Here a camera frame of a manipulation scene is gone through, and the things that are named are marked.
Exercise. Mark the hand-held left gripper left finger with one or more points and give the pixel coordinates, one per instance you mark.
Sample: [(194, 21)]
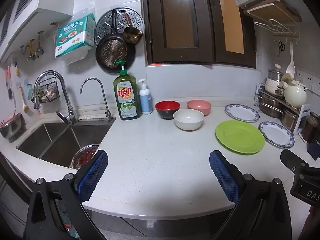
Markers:
[(92, 177)]

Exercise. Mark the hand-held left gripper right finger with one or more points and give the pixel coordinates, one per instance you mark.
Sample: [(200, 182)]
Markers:
[(225, 177)]

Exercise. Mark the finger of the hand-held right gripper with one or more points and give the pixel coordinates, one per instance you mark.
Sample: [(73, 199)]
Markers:
[(291, 161)]

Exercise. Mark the blue floral white plate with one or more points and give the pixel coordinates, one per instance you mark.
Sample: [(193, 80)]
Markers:
[(276, 134), (241, 113)]

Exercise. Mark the green plate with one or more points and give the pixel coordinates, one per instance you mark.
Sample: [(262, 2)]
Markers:
[(238, 137)]

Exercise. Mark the white bowl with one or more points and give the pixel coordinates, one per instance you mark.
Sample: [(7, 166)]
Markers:
[(188, 118)]

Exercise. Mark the pink bowl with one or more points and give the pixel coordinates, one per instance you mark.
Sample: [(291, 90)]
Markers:
[(199, 104)]

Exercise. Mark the red bowl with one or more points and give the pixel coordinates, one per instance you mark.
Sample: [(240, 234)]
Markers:
[(167, 106)]

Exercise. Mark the steel strainer with red fruit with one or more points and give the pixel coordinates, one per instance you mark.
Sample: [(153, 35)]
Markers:
[(85, 155)]

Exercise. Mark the black box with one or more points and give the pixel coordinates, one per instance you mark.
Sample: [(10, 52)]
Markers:
[(315, 150)]

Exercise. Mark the dark glass jar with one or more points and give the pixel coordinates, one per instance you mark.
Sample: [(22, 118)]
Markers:
[(311, 127)]

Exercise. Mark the white pot rack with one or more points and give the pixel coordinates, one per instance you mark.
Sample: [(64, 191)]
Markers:
[(301, 121)]

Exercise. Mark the small steel pot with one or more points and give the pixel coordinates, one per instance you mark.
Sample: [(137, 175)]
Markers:
[(290, 120)]

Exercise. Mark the steel kitchen sink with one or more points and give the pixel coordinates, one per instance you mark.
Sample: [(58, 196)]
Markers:
[(62, 140)]

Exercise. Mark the large steel pot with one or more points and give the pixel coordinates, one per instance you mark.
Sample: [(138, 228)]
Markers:
[(270, 106)]

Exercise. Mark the cream ceramic kettle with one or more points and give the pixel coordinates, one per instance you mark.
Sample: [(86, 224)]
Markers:
[(295, 95)]

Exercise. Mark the cream pot with glass lid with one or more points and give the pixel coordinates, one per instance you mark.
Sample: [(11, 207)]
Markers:
[(272, 83)]

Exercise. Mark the tall chrome faucet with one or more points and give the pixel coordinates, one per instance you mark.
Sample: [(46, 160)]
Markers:
[(65, 97)]

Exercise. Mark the small gooseneck faucet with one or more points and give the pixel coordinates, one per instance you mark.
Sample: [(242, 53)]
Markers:
[(103, 92)]

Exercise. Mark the green dish soap bottle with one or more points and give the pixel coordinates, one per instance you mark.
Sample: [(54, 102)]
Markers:
[(127, 97)]

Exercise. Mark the white pump bottle blue label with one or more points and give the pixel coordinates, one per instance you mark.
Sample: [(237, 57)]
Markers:
[(145, 101)]

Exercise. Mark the steel bowl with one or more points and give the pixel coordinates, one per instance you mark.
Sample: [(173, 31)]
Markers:
[(12, 127)]

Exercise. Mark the white plastic spoon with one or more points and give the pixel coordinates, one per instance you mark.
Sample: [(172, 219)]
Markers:
[(290, 66)]

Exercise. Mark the hanging dish brush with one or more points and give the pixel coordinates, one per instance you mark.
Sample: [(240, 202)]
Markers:
[(24, 105)]

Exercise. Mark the black scissors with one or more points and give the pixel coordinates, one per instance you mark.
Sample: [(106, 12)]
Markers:
[(281, 47)]

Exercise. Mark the black frying pan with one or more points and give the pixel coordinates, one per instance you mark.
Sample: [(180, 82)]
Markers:
[(131, 57)]

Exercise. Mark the bronze dotted frying pan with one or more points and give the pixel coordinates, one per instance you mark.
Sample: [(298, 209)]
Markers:
[(111, 52)]

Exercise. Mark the paper towel pack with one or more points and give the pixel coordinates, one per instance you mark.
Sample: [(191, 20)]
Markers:
[(73, 37)]

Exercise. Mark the small brass pot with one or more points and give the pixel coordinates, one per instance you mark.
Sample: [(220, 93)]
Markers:
[(132, 36)]

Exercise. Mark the round metal steamer tray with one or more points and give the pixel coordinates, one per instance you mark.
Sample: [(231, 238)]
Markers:
[(105, 25)]

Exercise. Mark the wooden cutting board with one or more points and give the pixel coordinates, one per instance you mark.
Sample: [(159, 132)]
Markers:
[(272, 8)]

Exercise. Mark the white wall power outlets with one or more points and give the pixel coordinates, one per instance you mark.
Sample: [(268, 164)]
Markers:
[(310, 80)]

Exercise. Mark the wall pipe valves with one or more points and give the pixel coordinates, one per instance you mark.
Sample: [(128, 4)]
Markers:
[(31, 48)]

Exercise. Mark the dark wooden window frame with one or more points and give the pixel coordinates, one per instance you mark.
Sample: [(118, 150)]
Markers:
[(185, 25)]

